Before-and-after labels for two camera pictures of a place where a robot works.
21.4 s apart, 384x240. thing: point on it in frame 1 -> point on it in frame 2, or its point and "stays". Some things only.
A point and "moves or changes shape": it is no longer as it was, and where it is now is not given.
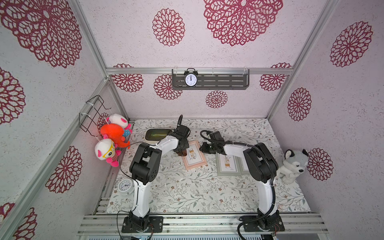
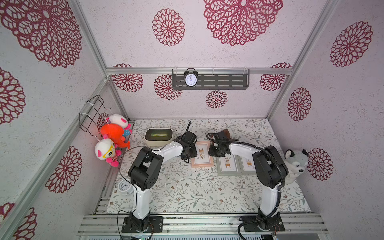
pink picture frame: x=194 y=157 moves or changes shape
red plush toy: x=114 y=132 stays
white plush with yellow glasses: x=105 y=150 stays
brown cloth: x=183 y=152 moves or changes shape
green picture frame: x=228 y=165 stays
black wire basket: x=94 y=111 stays
